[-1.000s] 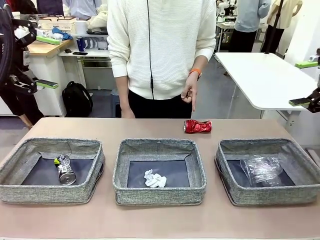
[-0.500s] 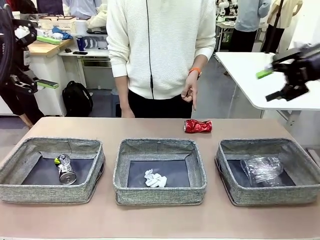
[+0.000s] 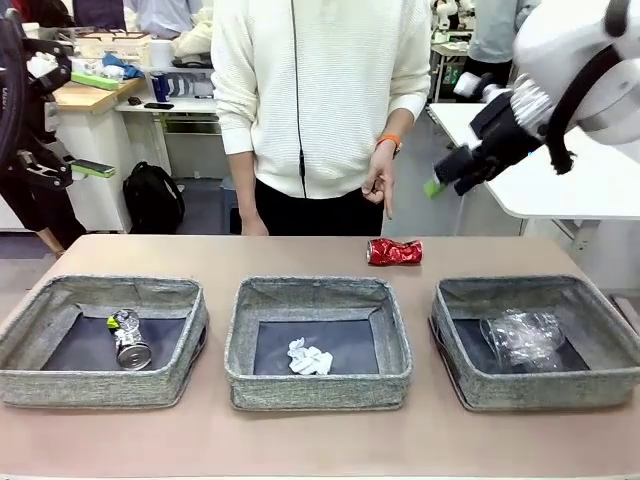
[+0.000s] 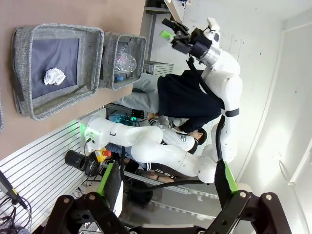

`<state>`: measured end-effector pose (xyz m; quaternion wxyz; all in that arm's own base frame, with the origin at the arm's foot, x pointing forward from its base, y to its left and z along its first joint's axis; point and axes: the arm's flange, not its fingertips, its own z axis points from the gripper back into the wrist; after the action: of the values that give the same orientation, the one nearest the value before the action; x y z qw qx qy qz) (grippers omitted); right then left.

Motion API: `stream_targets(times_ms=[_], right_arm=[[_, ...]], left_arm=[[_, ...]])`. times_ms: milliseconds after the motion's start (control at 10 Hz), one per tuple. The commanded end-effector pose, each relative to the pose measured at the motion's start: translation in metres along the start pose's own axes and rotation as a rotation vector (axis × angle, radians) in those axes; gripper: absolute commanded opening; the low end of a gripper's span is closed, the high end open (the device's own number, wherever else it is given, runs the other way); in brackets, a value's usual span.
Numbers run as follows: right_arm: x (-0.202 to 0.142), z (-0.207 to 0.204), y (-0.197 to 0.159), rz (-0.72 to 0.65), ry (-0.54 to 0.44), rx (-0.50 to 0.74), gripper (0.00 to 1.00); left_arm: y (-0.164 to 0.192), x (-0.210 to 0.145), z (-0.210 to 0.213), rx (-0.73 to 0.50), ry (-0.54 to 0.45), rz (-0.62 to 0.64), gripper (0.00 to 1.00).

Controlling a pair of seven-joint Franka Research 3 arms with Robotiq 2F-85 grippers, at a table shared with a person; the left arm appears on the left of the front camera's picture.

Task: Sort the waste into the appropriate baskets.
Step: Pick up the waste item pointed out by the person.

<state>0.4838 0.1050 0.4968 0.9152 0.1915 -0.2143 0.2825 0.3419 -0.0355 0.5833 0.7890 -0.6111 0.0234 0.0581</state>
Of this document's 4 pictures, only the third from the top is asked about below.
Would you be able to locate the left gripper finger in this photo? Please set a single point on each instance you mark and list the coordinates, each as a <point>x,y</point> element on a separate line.
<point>92,170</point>
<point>95,81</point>

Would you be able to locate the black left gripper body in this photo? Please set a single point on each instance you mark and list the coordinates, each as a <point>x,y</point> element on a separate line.
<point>37,120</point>

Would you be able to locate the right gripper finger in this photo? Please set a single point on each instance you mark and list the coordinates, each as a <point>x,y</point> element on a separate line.
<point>452,167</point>
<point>475,180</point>

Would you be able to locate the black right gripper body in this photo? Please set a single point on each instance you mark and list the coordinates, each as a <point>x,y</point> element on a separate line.
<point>505,130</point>

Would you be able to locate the clear plastic cup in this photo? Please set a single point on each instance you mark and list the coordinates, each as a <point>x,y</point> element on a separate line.
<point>500,335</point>

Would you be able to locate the crushed black drink can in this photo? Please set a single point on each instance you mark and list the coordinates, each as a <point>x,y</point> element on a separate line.
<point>131,345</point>

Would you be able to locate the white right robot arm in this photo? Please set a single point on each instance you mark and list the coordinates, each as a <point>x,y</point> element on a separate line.
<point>565,30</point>

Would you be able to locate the person's left forearm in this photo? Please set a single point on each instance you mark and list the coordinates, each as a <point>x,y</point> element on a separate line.
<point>400,125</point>

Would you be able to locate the person's right forearm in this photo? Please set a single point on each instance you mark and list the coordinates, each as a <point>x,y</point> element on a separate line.
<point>242,185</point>

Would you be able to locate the person's left hand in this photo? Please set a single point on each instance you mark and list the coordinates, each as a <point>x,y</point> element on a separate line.
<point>382,172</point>

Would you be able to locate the person's right hand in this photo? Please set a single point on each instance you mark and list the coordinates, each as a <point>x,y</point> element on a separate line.
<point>255,229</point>

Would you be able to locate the white plastic crate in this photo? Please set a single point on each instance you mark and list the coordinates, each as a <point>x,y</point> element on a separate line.
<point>87,66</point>

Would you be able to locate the wooden top counter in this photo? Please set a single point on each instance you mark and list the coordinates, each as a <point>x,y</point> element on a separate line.
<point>95,150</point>

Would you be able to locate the blue cloth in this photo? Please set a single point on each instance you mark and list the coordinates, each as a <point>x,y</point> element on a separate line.
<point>125,67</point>

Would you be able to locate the beige storage crate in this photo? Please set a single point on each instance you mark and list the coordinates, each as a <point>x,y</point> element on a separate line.
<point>115,49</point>

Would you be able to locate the bystander in dark blue jacket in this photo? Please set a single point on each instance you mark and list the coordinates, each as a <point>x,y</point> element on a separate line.
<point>50,215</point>

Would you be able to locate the black backpack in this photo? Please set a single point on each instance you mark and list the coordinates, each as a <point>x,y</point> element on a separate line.
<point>152,200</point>

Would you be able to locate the orange wrist watch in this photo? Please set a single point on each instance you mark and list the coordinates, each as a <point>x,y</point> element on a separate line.
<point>390,142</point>

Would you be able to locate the black smartphone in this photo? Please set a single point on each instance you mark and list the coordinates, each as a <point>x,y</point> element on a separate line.
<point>160,106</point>

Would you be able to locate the white paper roll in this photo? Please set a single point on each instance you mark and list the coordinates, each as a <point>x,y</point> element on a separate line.
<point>162,53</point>

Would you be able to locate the white desk with shelf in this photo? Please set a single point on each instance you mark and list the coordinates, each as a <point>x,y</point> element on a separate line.
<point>170,145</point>

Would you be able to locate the striped box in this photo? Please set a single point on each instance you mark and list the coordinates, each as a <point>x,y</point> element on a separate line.
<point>190,84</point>

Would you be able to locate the white table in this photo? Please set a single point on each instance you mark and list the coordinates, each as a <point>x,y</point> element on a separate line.
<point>575,200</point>

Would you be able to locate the bystander blue shirt black trousers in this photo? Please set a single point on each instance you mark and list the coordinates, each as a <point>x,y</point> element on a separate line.
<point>492,30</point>

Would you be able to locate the crushed red drink can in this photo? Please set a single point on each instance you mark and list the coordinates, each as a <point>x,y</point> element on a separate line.
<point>395,251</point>

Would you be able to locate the white fabric bag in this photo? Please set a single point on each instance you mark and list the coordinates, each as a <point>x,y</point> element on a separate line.
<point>195,42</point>

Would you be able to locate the person in white sweater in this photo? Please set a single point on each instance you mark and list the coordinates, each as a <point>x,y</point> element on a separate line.
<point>350,100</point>

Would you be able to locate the white table leg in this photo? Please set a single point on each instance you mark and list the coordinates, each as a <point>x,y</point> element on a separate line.
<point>584,245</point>

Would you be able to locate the grey fabric basket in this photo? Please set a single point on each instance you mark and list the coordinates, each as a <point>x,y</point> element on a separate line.
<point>540,395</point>
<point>320,392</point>
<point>100,387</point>

